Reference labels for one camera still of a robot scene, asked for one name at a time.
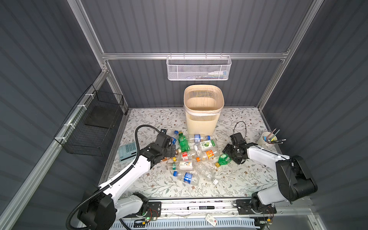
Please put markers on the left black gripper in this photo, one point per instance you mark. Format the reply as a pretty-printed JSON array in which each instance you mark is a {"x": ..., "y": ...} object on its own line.
[{"x": 170, "y": 152}]

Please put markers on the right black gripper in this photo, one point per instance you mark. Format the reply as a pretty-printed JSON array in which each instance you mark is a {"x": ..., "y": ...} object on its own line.
[{"x": 227, "y": 150}]

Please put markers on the orange label clear bottle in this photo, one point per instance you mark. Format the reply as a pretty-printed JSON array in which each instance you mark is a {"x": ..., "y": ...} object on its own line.
[{"x": 207, "y": 155}]

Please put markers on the green cap white label bottle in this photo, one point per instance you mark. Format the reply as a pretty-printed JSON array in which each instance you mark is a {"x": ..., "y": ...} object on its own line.
[{"x": 186, "y": 166}]

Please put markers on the blue cap blue label bottle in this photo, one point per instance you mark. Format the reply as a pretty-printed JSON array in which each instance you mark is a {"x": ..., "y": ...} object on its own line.
[{"x": 186, "y": 177}]

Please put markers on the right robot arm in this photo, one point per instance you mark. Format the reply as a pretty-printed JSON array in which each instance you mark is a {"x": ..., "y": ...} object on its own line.
[{"x": 294, "y": 179}]

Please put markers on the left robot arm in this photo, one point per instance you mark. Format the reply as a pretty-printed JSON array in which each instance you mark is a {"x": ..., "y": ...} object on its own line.
[{"x": 101, "y": 205}]

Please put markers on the beige slatted waste bin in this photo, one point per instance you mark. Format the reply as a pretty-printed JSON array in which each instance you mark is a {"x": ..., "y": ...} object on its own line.
[{"x": 203, "y": 104}]

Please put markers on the brown cola bottle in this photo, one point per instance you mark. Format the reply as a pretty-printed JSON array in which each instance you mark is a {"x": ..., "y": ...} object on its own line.
[{"x": 177, "y": 152}]

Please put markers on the green sprite bottle yellow cap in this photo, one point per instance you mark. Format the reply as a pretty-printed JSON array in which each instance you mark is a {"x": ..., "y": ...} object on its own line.
[{"x": 183, "y": 142}]

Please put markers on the red label clear bottle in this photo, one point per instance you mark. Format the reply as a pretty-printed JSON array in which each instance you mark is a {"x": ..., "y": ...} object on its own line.
[{"x": 185, "y": 156}]

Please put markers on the white pen cup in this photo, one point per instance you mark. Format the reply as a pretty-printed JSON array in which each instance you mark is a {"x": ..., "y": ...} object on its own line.
[{"x": 265, "y": 140}]

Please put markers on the blue label water bottle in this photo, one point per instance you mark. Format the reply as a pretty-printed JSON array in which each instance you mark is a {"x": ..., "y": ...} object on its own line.
[{"x": 196, "y": 138}]

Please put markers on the white tag card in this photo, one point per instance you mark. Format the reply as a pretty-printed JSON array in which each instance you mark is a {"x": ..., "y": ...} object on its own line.
[{"x": 211, "y": 220}]

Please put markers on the white tube in basket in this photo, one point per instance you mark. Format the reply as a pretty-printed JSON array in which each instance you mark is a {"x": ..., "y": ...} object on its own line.
[{"x": 218, "y": 74}]

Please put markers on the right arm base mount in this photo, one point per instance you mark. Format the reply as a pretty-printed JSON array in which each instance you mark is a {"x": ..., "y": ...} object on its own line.
[{"x": 253, "y": 206}]

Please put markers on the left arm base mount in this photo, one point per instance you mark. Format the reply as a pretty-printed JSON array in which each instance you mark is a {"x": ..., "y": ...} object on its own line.
[{"x": 153, "y": 209}]

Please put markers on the black marker on rail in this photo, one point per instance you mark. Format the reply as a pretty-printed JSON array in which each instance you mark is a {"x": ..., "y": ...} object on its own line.
[{"x": 201, "y": 208}]

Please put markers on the black wire basket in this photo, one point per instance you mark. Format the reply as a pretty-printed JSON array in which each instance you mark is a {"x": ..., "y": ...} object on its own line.
[{"x": 93, "y": 127}]

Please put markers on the white wire mesh basket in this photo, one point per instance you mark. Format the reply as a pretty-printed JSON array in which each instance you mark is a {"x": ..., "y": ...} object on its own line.
[{"x": 181, "y": 68}]

